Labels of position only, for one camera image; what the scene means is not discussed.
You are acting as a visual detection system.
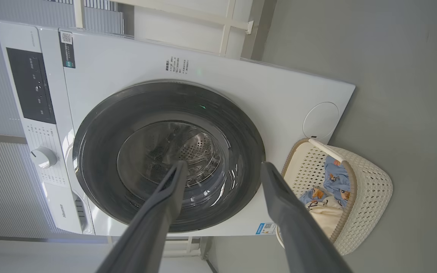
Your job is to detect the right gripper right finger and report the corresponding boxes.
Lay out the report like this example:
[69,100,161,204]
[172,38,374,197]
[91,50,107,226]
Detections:
[260,162,354,273]

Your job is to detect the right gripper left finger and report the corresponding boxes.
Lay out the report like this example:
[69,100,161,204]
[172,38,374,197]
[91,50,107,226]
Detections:
[96,160,189,273]

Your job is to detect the cream and blue garment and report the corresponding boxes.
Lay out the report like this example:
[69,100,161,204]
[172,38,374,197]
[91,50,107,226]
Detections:
[299,187,344,237]

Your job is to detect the blue bear-print garment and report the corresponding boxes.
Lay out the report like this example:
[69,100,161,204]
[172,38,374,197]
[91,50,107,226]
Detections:
[323,155,352,207]

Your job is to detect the glass washing machine door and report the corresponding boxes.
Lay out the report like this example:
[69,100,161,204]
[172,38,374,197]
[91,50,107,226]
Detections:
[72,80,266,233]

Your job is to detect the white washing machine dial knob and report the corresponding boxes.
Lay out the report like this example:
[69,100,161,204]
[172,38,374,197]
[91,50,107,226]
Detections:
[31,147,58,169]

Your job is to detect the white front-load washing machine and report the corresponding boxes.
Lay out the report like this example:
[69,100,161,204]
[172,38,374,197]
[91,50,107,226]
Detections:
[0,20,356,237]

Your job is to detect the black washing machine control display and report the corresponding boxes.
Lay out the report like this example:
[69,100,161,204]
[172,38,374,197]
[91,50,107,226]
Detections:
[6,47,57,124]

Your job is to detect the blue energy label sticker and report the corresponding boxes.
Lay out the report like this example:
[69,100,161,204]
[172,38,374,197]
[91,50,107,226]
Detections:
[256,223,277,235]

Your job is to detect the cream perforated laundry basket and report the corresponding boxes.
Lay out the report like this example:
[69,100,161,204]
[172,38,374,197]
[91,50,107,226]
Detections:
[276,138,393,255]

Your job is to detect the white detergent drawer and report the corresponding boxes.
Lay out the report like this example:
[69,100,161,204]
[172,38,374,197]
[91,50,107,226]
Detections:
[42,182,94,235]

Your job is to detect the round white filter cover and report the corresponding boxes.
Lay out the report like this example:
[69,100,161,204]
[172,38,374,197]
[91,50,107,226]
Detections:
[303,102,340,140]

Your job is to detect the small printed text label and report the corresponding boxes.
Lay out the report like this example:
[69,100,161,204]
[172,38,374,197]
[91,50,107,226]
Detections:
[165,57,189,74]

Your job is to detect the black QR code sticker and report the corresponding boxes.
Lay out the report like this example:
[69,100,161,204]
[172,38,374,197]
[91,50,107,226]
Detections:
[58,30,76,69]

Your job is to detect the white window frame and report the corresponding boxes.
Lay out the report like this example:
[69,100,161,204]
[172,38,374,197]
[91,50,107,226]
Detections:
[74,0,255,57]

